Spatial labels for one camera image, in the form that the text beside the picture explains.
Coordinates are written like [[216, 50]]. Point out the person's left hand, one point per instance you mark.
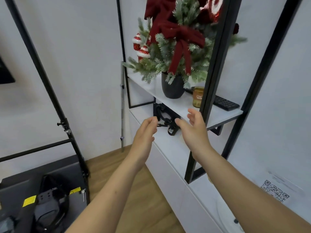
[[143, 140]]

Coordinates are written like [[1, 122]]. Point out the person's right hand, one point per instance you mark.
[[196, 135]]

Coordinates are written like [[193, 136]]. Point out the person's right thumb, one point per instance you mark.
[[180, 123]]

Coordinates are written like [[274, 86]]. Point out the person's left fingers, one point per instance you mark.
[[151, 123]]

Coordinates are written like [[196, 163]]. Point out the person's right forearm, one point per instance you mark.
[[243, 196]]

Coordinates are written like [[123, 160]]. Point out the person's left forearm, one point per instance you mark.
[[109, 198]]

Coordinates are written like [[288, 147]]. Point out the white shelf board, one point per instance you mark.
[[189, 106]]

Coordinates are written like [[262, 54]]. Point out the amber glass jar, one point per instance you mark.
[[198, 98]]

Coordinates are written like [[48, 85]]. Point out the grey metal rod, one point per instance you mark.
[[122, 106]]

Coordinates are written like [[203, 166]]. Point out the black plant pot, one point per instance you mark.
[[173, 88]]

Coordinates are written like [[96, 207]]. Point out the white cabinet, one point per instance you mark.
[[175, 167]]

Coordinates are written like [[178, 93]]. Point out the black keyboard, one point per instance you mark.
[[224, 103]]

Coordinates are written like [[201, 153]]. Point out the small frosted christmas tree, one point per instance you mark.
[[158, 63]]

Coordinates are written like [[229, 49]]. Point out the red white candy cane ornament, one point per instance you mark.
[[142, 52]]

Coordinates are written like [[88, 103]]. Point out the large dark red bow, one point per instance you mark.
[[183, 38]]

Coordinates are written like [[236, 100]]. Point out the dark red ball ornament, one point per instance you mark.
[[236, 28]]

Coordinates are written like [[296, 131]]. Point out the white printed paper sheet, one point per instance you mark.
[[277, 189]]

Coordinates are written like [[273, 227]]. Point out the small dark red bow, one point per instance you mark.
[[158, 6]]

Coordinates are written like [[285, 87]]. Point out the red white glitter ornament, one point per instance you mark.
[[215, 7]]

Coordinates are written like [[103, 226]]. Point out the black equipment case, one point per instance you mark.
[[17, 191]]

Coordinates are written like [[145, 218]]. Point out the black metal shelf frame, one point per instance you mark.
[[218, 58]]

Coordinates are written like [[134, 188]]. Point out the black stand pole frame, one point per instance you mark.
[[46, 82]]

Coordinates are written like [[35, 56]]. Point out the dark wall screen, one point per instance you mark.
[[4, 72]]

